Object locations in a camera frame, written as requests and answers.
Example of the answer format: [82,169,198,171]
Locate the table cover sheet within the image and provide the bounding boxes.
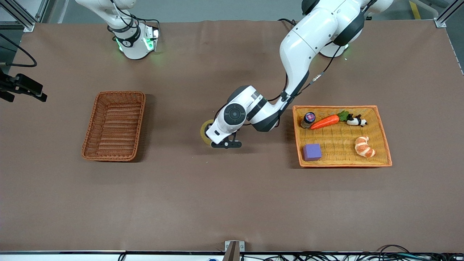
[0,19,464,253]

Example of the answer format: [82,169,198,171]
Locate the black and white panda figure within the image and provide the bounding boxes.
[346,114,368,127]

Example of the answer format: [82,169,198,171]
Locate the brown wicker basket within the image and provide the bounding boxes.
[81,91,146,162]

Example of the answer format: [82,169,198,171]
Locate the white table edge rail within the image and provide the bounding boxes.
[0,250,464,261]

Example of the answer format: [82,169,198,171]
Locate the aluminium frame post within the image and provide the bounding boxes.
[434,0,464,28]

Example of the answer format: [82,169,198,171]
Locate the yellow basket with orange rim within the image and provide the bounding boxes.
[292,105,393,168]

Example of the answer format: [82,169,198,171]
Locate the toy croissant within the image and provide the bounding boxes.
[354,136,376,158]

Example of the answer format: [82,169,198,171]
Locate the small jar with printed lid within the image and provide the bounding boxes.
[300,111,316,129]

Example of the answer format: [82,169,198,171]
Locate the aluminium frame with diagonal beams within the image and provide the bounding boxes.
[0,0,49,33]

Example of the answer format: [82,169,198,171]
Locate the yellowish clear tape roll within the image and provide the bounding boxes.
[200,119,215,146]

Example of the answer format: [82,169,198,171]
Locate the black camera cable loop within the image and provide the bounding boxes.
[0,33,38,68]

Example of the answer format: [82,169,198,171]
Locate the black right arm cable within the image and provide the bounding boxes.
[108,0,161,37]

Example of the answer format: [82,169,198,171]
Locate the orange toy carrot green leaves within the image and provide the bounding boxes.
[310,111,349,130]

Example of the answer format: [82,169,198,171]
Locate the purple foam cube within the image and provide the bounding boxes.
[303,143,323,162]

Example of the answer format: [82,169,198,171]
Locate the metal bracket with wooden post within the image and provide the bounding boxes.
[224,240,245,261]

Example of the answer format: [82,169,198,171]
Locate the black cable bundle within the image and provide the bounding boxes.
[239,244,464,261]

